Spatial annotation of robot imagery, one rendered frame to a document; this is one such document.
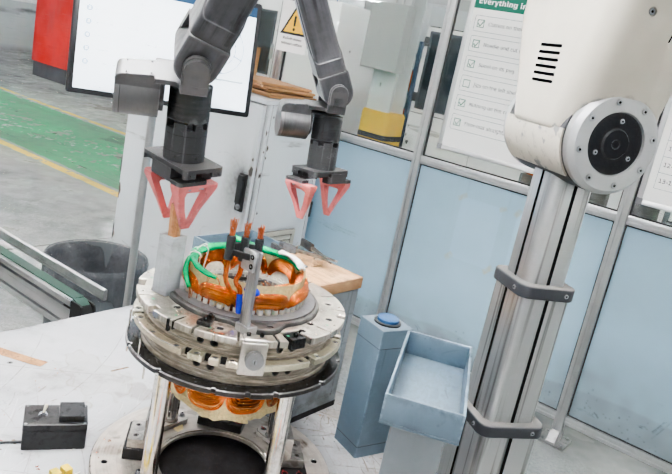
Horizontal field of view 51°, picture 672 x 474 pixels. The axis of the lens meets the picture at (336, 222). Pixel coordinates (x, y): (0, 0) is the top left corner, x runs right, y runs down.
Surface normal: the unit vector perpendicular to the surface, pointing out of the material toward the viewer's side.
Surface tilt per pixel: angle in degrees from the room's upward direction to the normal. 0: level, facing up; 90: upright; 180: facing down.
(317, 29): 98
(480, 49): 90
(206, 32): 118
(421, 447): 90
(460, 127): 90
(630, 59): 109
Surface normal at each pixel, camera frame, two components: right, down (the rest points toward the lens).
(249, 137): -0.61, 0.07
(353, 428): -0.83, -0.03
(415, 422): -0.22, 0.19
